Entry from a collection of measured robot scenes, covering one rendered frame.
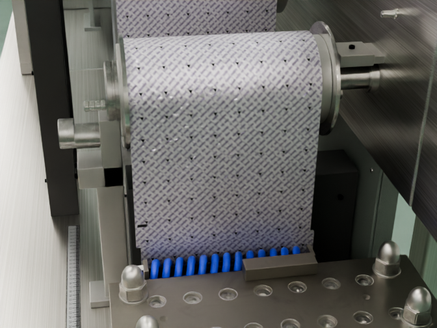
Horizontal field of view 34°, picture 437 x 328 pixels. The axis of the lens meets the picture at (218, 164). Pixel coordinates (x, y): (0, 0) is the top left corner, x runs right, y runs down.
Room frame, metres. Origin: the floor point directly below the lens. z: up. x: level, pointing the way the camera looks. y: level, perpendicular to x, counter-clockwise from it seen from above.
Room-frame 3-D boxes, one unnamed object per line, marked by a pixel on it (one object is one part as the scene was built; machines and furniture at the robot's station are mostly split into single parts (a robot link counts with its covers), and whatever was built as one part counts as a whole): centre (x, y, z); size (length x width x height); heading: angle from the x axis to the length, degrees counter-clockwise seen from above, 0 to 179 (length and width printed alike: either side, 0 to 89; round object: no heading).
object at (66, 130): (0.85, 0.20, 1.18); 0.04 x 0.02 x 0.04; 10
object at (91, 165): (0.86, 0.16, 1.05); 0.06 x 0.05 x 0.31; 100
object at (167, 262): (0.77, -0.02, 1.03); 0.21 x 0.04 x 0.03; 100
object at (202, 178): (0.79, -0.01, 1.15); 0.23 x 0.01 x 0.18; 100
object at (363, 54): (0.88, -0.18, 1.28); 0.06 x 0.05 x 0.02; 100
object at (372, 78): (0.88, -0.17, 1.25); 0.07 x 0.04 x 0.04; 100
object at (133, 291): (0.70, 0.10, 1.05); 0.04 x 0.04 x 0.04
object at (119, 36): (0.83, 0.12, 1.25); 0.15 x 0.01 x 0.15; 10
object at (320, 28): (0.87, -0.13, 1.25); 0.15 x 0.01 x 0.15; 10
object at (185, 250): (0.79, -0.02, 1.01); 0.23 x 0.01 x 0.09; 100
